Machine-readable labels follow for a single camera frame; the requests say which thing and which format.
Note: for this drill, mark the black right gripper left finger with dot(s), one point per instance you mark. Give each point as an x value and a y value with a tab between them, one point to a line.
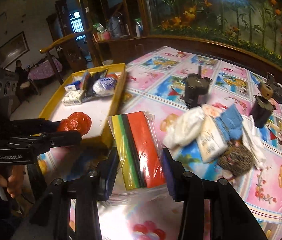
96	186

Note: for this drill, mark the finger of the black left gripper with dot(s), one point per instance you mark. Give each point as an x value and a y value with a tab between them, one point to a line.
34	125
43	143

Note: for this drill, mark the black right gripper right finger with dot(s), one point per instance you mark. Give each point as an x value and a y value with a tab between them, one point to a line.
186	187

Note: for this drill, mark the red plastic bag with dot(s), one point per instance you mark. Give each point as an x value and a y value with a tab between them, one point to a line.
77	121

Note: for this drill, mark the colourful sponge sheet pack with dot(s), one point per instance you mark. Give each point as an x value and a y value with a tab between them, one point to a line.
138	150

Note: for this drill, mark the speckled grey furry item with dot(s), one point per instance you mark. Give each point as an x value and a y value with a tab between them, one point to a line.
237	159

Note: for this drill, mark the pink rose tissue pack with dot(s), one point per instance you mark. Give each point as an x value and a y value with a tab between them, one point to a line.
210	142

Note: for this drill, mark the white plastic bag bundle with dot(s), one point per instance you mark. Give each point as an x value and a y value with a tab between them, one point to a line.
185	129

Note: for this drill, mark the blue knitted cloth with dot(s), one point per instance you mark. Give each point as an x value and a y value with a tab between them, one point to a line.
230	123

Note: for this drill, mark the white cloth rag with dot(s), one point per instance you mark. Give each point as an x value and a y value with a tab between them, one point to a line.
253	142

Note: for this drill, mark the white blue Vinda tissue bag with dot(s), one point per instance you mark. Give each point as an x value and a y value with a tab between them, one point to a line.
104	86

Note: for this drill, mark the person's left hand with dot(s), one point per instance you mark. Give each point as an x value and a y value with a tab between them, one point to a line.
14	182

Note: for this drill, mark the white small box pack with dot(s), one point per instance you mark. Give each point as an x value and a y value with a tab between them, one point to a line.
73	97

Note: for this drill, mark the yellow cardboard box tray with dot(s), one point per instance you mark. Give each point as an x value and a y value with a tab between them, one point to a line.
99	110

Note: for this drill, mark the colourful patterned tablecloth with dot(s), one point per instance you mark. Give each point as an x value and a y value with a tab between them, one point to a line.
155	85

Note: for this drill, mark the black foil snack bag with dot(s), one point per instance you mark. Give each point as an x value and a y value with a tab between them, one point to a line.
89	93

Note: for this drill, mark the wooden chair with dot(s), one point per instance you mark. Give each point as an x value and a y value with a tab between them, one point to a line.
69	52

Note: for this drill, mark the black round pot with stick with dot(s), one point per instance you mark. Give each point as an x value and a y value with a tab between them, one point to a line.
196	89

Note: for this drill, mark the small black cup with spool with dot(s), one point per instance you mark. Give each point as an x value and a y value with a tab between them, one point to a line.
262	108

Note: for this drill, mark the grey kettle on shelf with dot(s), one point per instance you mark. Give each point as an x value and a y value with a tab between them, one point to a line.
114	27

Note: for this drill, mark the black toy gadget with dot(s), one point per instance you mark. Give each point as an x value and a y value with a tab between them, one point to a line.
276	87

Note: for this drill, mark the dark wooden cabinet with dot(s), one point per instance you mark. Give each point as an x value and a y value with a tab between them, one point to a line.
133	10

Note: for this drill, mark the large flower landscape painting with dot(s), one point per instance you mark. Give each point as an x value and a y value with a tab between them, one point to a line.
251	25

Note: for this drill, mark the framed wall picture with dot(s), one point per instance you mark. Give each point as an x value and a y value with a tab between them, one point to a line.
13	50

